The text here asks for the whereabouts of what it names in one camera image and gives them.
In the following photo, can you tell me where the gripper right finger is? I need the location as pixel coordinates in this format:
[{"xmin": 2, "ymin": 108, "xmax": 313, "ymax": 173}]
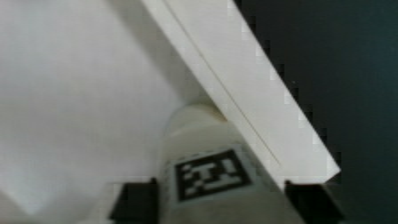
[{"xmin": 285, "ymin": 181, "xmax": 347, "ymax": 224}]

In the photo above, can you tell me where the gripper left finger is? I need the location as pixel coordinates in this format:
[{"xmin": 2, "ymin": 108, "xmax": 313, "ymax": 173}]
[{"xmin": 109, "ymin": 178, "xmax": 161, "ymax": 224}]

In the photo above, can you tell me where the white leg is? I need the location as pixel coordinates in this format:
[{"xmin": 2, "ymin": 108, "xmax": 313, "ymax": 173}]
[{"xmin": 159, "ymin": 104, "xmax": 306, "ymax": 224}]

